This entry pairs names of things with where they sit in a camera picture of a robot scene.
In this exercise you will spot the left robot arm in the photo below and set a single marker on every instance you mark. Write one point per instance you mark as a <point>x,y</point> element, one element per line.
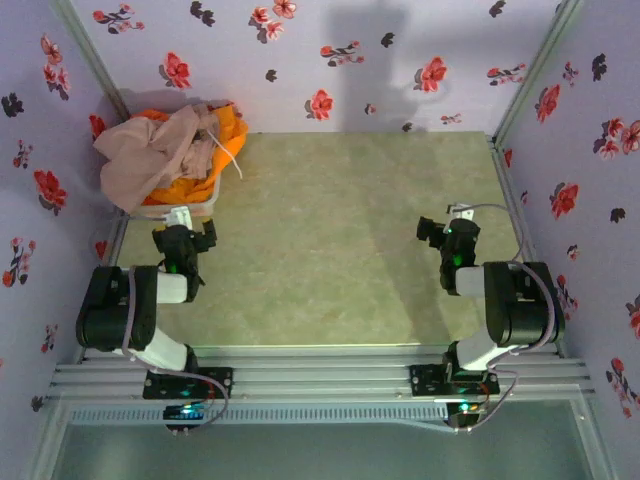
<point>170,289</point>

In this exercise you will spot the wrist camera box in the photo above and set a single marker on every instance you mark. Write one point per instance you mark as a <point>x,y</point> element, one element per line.
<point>462,211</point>
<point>178,217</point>

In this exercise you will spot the aluminium corner post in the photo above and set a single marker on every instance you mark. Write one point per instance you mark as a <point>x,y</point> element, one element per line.
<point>92,55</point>
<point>540,70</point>

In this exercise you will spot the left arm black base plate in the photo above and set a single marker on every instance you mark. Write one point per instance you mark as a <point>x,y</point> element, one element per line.
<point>170,382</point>

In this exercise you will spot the aluminium side rail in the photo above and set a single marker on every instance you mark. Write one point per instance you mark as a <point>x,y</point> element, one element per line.
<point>515,210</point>
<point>112,240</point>

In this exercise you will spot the right controller board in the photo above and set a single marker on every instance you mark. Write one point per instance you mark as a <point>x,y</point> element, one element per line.
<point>467,412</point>

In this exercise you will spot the left controller board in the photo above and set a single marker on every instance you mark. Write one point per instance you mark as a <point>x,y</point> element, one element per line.
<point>184,412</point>

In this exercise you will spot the light orange shorts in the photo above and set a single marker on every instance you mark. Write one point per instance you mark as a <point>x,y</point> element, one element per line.
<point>232,127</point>

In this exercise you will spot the white plastic basket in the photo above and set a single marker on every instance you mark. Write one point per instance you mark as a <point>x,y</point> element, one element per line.
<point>212,200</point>

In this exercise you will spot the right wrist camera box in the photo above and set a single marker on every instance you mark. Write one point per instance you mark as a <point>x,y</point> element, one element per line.
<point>462,211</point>

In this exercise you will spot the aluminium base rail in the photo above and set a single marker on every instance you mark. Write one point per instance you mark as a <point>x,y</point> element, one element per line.
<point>320,372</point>

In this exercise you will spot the beige shorts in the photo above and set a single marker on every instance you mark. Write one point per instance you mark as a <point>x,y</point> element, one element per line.
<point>150,150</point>

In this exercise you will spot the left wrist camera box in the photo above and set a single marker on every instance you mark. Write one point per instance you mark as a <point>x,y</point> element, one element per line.
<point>178,217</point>

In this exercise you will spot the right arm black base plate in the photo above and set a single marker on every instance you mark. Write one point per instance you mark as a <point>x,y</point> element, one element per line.
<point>430,380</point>

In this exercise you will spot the controller board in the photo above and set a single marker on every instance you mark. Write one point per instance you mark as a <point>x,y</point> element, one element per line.
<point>467,412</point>
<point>184,412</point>

